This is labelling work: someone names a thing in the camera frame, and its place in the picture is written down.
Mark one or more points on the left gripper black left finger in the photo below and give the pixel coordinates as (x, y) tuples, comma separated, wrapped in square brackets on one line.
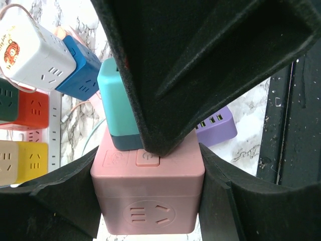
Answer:
[(61, 205)]

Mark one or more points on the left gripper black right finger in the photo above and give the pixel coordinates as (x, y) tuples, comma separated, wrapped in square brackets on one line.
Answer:
[(238, 206)]

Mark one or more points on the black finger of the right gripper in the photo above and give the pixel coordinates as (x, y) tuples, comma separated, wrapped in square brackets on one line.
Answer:
[(181, 61)]

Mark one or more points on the purple USB power strip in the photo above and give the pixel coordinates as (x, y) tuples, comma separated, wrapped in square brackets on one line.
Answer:
[(217, 128)]

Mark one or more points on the pink cube socket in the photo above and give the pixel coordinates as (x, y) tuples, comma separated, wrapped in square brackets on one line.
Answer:
[(142, 193)]

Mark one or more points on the teal plug adapter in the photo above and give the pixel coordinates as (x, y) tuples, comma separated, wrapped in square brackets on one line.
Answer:
[(119, 115)]

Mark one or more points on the white power strip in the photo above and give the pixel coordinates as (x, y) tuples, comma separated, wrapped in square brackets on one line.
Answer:
[(53, 133)]

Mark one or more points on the yellow cube socket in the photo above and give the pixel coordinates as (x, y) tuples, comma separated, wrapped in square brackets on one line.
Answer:
[(33, 161)]

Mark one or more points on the beige cube socket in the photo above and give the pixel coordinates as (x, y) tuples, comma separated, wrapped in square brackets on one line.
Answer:
[(9, 162)]

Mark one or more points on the red cube socket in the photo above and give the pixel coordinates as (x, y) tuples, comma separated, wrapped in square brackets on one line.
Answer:
[(33, 112)]

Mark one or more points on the blue cube socket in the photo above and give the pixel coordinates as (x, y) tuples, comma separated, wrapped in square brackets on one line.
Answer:
[(80, 70)]

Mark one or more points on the dark green cube socket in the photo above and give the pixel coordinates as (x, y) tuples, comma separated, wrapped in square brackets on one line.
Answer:
[(9, 102)]

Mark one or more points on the white tiger cube socket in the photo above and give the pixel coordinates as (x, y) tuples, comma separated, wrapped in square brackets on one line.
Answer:
[(32, 55)]

